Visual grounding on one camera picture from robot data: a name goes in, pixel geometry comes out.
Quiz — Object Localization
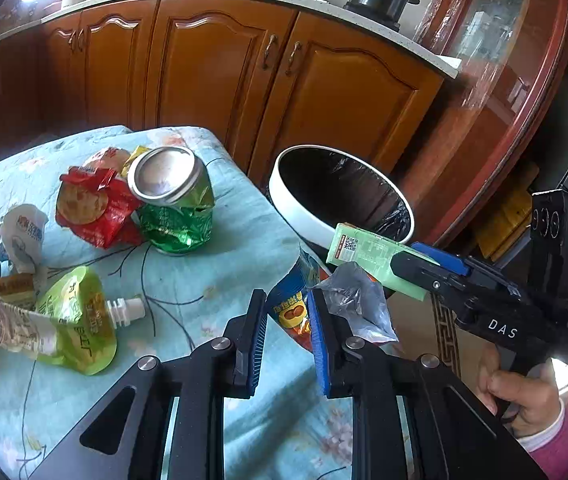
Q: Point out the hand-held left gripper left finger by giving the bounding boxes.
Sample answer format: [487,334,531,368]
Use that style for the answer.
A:
[29,288,269,480]

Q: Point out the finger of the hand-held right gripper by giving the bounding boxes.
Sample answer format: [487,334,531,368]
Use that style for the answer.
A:
[390,251,475,311]
[410,242,519,299]

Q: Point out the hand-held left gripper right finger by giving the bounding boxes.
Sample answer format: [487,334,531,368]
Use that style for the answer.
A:
[306,287,548,480]

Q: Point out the blue orange snack wrapper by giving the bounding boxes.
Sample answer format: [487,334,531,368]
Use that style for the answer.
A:
[269,247,399,354]

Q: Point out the green drink carton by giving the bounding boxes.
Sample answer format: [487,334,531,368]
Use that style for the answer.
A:
[326,222,432,302]

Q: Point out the white round bin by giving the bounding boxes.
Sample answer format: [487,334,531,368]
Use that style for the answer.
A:
[268,145,417,306]

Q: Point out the white plastic bag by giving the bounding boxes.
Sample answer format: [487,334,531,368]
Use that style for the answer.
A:
[0,203,50,281]

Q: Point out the person's right hand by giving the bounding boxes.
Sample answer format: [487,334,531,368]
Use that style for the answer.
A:
[478,347,564,439]

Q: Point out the black bin liner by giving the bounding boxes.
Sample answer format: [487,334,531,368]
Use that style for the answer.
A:
[279,150,413,242]

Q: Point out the light blue floral tablecloth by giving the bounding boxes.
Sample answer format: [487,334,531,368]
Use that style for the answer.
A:
[0,125,395,480]

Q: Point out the crushed green can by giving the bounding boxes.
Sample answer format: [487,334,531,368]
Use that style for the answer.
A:
[127,146,215,257]

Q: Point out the green spout pouch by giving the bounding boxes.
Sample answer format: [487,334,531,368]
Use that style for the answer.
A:
[34,266,146,376]

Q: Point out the red wooden glass door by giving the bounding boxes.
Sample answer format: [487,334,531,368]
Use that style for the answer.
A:
[414,0,568,261]

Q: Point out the red snack wrapper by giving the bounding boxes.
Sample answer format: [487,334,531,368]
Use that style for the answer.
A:
[55,166,145,250]

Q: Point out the yellow wrapper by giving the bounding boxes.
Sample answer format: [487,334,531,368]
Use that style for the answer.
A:
[120,145,153,178]

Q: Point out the pale orange wrapper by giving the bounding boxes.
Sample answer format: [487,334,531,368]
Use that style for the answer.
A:
[81,146,132,175]

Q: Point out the black gas stove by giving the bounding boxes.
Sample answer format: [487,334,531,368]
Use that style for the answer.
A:
[226,0,405,32]

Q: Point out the beige crumpled packet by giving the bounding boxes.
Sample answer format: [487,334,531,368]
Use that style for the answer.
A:
[0,275,60,356]

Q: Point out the wooden kitchen cabinet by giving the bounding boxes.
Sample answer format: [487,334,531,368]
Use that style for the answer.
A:
[0,0,447,177]

